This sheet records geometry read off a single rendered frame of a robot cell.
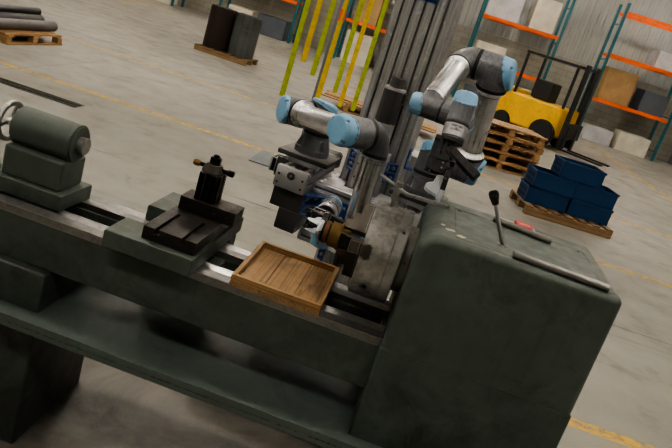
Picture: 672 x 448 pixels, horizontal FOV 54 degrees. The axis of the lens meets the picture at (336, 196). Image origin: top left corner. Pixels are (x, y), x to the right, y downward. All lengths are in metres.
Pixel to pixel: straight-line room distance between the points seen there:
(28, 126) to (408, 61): 1.48
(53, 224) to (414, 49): 1.55
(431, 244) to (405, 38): 1.17
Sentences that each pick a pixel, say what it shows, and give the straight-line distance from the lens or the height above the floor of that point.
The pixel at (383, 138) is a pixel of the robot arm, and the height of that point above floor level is 1.38.
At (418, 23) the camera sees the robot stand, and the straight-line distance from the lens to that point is 2.85.
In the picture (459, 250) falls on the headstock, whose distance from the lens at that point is 1.92.
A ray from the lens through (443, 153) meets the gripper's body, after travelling 2.03.
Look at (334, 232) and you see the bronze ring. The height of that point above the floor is 1.10.
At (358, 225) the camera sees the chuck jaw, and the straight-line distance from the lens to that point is 2.17.
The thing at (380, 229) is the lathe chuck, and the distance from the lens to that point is 2.02.
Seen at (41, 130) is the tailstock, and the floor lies 1.10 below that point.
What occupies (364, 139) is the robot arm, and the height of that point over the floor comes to 1.37.
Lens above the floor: 1.78
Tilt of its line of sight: 16 degrees down
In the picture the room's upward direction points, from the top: 18 degrees clockwise
